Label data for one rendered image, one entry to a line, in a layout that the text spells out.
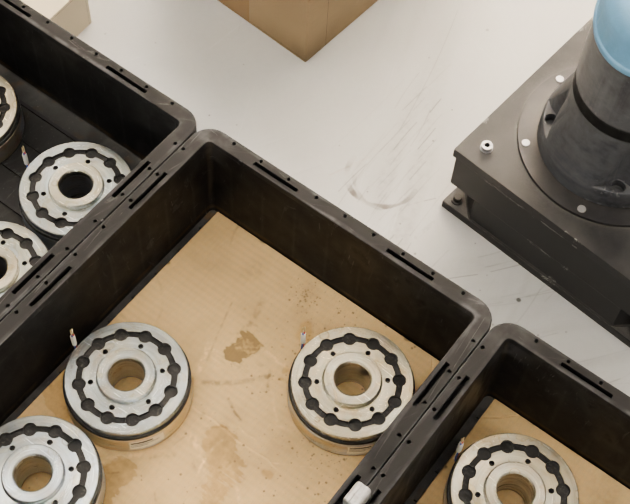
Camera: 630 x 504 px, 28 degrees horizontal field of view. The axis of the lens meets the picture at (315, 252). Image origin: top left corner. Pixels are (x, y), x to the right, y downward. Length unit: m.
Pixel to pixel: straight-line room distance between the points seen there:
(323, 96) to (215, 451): 0.50
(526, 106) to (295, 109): 0.26
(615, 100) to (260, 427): 0.42
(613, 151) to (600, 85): 0.08
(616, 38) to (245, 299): 0.38
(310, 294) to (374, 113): 0.34
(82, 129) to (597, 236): 0.49
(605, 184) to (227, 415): 0.42
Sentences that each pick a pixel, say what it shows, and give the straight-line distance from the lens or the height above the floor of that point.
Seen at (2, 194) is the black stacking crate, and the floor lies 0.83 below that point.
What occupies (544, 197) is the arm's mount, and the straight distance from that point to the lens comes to 1.22.
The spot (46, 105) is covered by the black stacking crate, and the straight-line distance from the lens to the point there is 1.23.
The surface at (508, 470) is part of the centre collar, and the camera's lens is 1.01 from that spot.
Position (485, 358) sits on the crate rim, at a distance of 0.97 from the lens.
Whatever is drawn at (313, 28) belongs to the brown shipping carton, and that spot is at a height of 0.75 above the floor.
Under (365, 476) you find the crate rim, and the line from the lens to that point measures 0.92.
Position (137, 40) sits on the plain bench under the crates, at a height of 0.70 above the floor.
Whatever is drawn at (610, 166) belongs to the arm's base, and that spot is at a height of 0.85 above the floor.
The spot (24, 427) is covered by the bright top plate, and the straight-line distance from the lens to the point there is 1.03.
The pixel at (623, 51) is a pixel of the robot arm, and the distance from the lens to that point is 1.08.
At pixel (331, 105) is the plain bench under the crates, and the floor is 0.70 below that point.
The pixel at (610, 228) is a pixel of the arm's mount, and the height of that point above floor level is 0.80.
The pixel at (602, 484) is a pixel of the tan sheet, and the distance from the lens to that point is 1.06.
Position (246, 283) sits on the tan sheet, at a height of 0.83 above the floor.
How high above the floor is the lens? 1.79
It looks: 59 degrees down
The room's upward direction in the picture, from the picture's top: 4 degrees clockwise
